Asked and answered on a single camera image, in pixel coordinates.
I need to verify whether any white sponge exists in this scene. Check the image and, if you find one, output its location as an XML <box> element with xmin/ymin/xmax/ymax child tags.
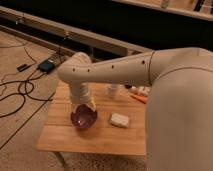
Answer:
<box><xmin>110</xmin><ymin>113</ymin><xmax>130</xmax><ymax>128</ymax></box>

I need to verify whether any white small object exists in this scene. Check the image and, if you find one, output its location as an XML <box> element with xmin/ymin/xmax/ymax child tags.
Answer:
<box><xmin>130</xmin><ymin>86</ymin><xmax>150</xmax><ymax>97</ymax></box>

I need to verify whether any purple bowl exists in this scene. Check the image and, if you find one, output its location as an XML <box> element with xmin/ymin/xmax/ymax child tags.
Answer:
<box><xmin>71</xmin><ymin>104</ymin><xmax>97</xmax><ymax>129</ymax></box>

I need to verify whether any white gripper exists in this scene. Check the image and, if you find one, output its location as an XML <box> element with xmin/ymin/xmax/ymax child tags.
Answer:
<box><xmin>70</xmin><ymin>93</ymin><xmax>96</xmax><ymax>111</ymax></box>

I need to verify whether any wooden table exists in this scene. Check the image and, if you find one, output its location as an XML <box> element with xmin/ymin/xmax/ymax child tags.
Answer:
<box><xmin>37</xmin><ymin>82</ymin><xmax>146</xmax><ymax>156</ymax></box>

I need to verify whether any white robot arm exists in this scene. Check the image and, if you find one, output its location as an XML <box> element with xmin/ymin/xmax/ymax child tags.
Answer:
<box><xmin>58</xmin><ymin>48</ymin><xmax>213</xmax><ymax>171</ymax></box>

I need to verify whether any small black device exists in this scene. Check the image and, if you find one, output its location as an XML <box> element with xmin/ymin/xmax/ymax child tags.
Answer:
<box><xmin>17</xmin><ymin>64</ymin><xmax>29</xmax><ymax>72</ymax></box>

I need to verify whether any black power adapter box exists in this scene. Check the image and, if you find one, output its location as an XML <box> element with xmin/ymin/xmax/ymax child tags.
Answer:
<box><xmin>37</xmin><ymin>60</ymin><xmax>55</xmax><ymax>73</ymax></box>

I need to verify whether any white paper cup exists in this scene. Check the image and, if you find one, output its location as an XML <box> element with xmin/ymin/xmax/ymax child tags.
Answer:
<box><xmin>107</xmin><ymin>84</ymin><xmax>119</xmax><ymax>99</ymax></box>

